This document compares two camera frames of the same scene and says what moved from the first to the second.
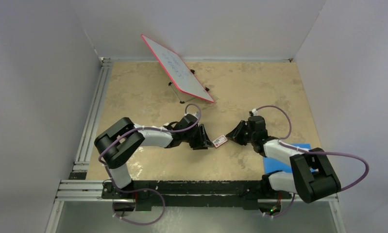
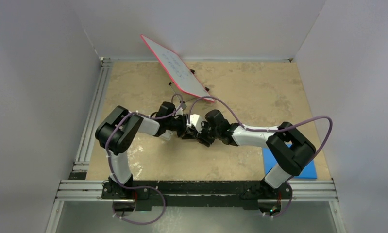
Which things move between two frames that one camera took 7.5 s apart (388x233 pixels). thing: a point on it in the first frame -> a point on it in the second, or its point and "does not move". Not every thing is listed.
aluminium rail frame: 79,188 does not move
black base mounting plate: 148,193 does not move
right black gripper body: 253,136 -> 207,131
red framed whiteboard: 183,76 does not move
